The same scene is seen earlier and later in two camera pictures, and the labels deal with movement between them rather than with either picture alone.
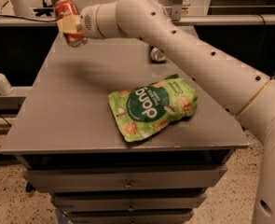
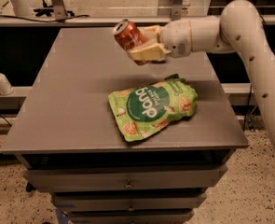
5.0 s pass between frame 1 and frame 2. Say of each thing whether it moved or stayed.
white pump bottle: stayed
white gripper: moved
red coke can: moved
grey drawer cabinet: stayed
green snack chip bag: stayed
